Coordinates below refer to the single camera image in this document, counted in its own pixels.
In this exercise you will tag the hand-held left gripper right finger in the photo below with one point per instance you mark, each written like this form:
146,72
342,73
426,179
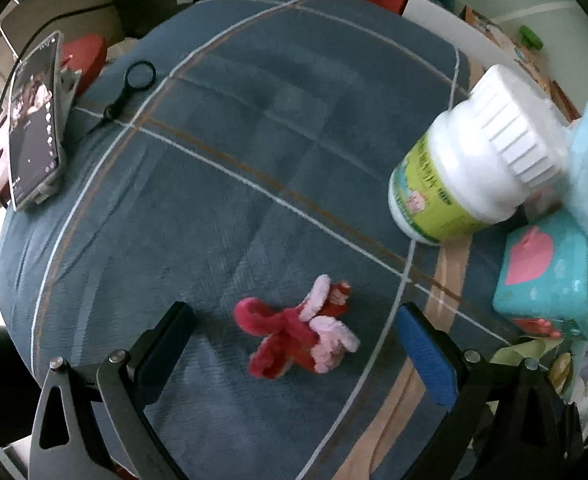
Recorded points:
424,355

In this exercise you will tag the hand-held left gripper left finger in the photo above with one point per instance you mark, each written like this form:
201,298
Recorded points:
169,334

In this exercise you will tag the red pink chenille toy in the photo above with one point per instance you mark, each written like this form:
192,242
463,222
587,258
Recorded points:
289,332

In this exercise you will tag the pale green ribbon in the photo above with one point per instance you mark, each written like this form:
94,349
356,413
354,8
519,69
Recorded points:
519,350

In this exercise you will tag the teal box pink heart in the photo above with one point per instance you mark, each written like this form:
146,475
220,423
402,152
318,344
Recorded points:
549,280

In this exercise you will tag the blue plaid blanket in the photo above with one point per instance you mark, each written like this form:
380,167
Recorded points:
223,185

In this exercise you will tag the white bottle green label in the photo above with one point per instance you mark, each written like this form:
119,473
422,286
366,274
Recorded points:
454,160

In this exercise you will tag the black smartphone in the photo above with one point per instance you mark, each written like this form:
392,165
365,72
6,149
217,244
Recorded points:
33,125

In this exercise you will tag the black scissors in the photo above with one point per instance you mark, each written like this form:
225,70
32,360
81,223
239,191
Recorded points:
138,76

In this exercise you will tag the red bag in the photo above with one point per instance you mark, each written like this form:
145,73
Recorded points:
87,57

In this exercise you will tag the colourful picture box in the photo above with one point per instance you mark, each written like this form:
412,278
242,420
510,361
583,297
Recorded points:
514,50

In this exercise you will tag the white board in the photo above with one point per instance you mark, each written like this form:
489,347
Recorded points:
444,25

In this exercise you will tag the green clip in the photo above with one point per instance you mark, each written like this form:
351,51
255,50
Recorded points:
530,37

